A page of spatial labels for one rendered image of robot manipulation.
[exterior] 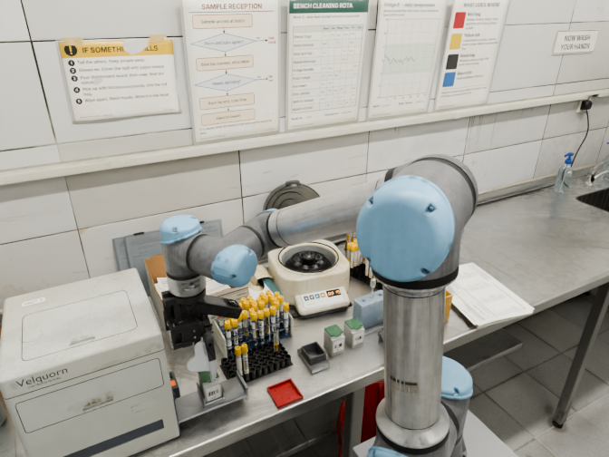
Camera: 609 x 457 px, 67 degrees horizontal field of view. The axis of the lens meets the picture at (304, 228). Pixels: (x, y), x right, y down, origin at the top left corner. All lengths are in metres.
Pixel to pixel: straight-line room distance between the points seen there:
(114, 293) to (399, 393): 0.65
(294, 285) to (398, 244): 0.88
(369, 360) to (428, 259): 0.78
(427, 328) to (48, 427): 0.73
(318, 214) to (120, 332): 0.45
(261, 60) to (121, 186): 0.57
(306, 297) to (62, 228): 0.75
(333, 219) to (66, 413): 0.62
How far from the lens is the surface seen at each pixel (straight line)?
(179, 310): 0.97
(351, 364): 1.29
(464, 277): 1.69
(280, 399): 1.20
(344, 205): 0.77
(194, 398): 1.18
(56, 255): 1.56
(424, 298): 0.62
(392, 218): 0.55
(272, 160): 1.60
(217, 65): 1.45
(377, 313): 1.38
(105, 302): 1.08
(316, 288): 1.44
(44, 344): 1.01
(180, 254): 0.87
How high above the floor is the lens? 1.76
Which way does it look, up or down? 27 degrees down
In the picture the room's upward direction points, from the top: straight up
